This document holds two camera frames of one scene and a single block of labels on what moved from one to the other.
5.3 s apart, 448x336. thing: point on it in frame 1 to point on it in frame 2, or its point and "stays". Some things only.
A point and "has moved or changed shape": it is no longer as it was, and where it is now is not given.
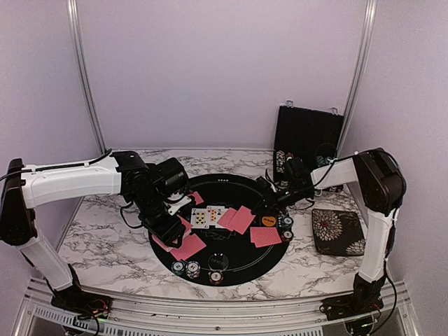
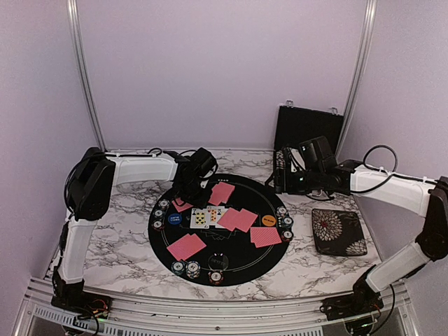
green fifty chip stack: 288,222 stays
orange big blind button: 268,221 stays
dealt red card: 264,236 stays
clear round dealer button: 218,262 stays
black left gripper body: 152,218 to 191,194
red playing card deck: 188,228 to 221,192
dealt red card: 198,199 has moved or changed shape
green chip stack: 178,267 stays
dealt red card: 242,220 has moved or changed shape
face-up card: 219,212 stays
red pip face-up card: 211,215 stays
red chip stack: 215,278 stays
